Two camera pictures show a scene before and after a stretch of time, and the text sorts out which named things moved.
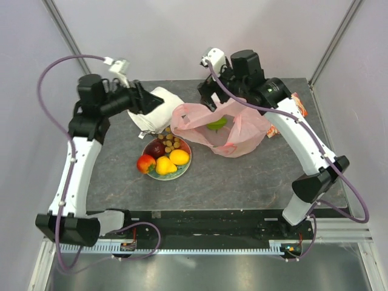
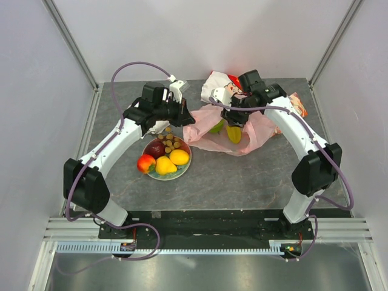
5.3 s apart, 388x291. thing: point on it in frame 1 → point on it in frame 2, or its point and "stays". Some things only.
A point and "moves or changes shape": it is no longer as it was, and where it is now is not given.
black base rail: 211,229 stays
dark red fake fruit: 156,148 stays
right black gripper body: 211,85 → 239,117
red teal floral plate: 180,171 stays
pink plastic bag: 245,129 moves or changes shape
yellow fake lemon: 179,156 stays
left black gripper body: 138,105 → 173,111
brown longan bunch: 169,142 stays
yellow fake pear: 164,166 stays
